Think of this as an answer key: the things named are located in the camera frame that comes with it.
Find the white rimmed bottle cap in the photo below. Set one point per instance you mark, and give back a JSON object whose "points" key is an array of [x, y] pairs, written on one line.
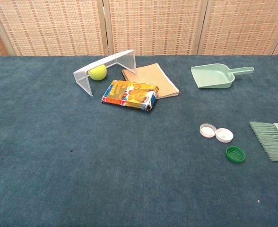
{"points": [[207, 130]]}

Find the green bottle cap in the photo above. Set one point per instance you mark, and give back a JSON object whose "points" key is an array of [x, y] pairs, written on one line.
{"points": [[235, 154]]}

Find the colourful orange snack box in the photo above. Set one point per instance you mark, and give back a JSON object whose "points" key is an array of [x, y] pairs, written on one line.
{"points": [[129, 94]]}

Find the brown spiral notebook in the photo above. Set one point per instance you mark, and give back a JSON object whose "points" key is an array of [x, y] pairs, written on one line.
{"points": [[156, 78]]}

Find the yellow tennis ball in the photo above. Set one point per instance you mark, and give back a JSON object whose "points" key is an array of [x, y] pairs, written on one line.
{"points": [[97, 72]]}

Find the blue felt table cover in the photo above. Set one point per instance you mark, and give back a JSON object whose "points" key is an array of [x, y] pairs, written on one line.
{"points": [[82, 153]]}

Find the mint green dustpan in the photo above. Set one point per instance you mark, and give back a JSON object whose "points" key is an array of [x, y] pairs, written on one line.
{"points": [[211, 76]]}

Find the woven bamboo folding screen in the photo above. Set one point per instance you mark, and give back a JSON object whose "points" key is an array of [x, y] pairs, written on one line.
{"points": [[153, 26]]}

